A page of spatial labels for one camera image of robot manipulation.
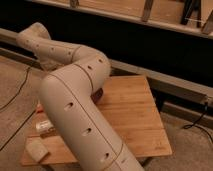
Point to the orange carrot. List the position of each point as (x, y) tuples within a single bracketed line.
[(39, 108)]

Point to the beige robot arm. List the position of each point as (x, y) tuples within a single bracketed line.
[(66, 96)]

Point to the beige sponge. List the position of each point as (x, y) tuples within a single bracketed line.
[(37, 150)]

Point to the clear plastic bottle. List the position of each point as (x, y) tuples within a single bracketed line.
[(44, 127)]

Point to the dark red bowl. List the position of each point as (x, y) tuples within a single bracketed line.
[(97, 95)]

